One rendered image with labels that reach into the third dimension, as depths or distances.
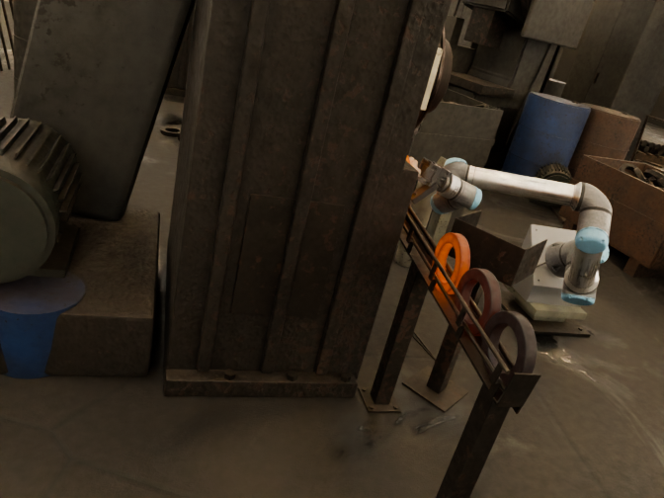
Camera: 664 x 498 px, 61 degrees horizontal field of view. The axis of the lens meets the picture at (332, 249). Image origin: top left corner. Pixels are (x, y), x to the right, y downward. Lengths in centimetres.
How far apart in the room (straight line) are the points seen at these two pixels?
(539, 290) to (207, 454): 191
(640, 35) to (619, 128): 139
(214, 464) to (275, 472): 18
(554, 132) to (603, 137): 51
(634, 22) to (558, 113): 183
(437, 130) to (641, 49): 303
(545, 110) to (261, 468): 447
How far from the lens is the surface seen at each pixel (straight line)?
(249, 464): 184
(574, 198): 241
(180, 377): 199
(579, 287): 284
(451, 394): 235
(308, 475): 185
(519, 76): 619
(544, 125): 562
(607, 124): 591
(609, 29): 734
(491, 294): 151
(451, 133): 477
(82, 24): 236
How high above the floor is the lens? 132
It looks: 24 degrees down
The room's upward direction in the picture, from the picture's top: 14 degrees clockwise
